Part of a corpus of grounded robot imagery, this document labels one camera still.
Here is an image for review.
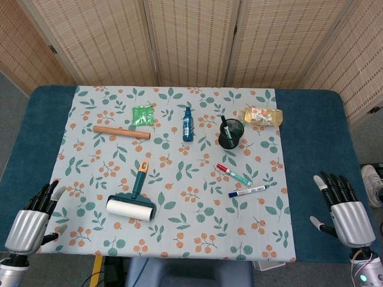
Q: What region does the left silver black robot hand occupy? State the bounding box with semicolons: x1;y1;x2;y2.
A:
4;180;68;255

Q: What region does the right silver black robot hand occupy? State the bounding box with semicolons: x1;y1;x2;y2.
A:
309;171;376;248

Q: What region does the blue capped marker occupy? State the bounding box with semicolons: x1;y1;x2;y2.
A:
228;185;269;199

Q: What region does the red capped marker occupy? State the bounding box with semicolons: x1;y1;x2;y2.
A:
216;163;252;187

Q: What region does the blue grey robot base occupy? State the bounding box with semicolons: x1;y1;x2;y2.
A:
124;257;254;287

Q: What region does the black mesh pen holder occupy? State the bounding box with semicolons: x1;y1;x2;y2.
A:
218;118;245;149

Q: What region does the black pen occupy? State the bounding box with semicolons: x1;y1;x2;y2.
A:
220;115;233;141

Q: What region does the white sneaker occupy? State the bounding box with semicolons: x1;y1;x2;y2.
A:
361;165;383;208

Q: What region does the blue felt table cover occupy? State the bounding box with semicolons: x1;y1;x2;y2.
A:
0;86;383;264

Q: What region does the teal lint roller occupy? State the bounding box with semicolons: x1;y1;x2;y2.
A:
106;160;157;222

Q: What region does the wooden rolling pin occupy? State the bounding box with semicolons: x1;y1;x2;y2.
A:
92;125;151;140

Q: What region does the clear bottle yellow liquid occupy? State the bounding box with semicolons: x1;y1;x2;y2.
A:
233;106;284;127

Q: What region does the green foil packet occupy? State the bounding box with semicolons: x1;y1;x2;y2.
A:
131;105;155;126

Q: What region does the floral printed tablecloth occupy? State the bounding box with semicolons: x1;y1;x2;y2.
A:
29;86;297;264

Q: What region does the blue spray bottle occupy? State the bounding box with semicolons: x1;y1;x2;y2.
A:
182;106;194;142

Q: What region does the bamboo folding screen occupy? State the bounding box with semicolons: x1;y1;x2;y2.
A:
0;0;383;126

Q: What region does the black floor cable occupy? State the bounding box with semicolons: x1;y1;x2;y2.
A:
82;270;104;287

